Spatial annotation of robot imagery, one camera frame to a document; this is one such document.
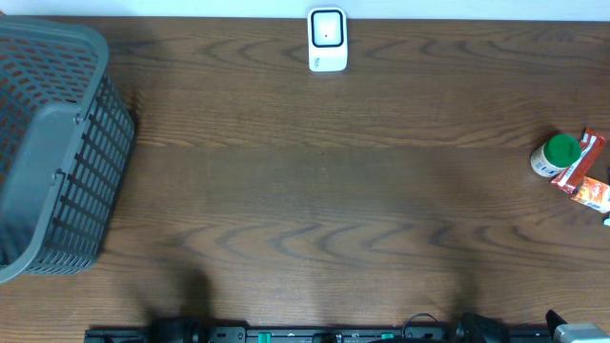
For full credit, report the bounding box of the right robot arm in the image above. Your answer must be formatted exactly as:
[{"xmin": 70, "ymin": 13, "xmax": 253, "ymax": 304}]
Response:
[{"xmin": 450, "ymin": 310, "xmax": 566, "ymax": 343}]

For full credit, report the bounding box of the white barcode scanner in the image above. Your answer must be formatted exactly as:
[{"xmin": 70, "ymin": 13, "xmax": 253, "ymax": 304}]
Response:
[{"xmin": 307, "ymin": 7, "xmax": 349, "ymax": 72}]

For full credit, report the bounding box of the black mounting rail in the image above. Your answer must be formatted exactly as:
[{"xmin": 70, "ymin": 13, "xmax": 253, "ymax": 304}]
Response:
[{"xmin": 84, "ymin": 325, "xmax": 554, "ymax": 343}]

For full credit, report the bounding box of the red chocolate bar wrapper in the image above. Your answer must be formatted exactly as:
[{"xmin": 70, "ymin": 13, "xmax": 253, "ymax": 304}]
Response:
[{"xmin": 551, "ymin": 129, "xmax": 607, "ymax": 194}]

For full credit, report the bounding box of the grey plastic mesh basket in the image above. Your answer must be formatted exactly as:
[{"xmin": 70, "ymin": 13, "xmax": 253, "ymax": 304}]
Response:
[{"xmin": 1, "ymin": 16, "xmax": 136, "ymax": 281}]

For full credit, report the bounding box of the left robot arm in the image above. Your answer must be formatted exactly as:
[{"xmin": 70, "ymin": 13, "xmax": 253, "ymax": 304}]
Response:
[{"xmin": 149, "ymin": 317, "xmax": 206, "ymax": 343}]

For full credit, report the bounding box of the orange tissue pack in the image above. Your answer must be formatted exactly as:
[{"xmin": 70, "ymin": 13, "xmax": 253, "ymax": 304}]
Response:
[{"xmin": 571, "ymin": 176, "xmax": 609, "ymax": 213}]

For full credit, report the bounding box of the green lid jar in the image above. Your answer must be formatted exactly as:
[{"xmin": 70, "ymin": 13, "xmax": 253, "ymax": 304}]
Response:
[{"xmin": 530, "ymin": 133, "xmax": 581, "ymax": 177}]

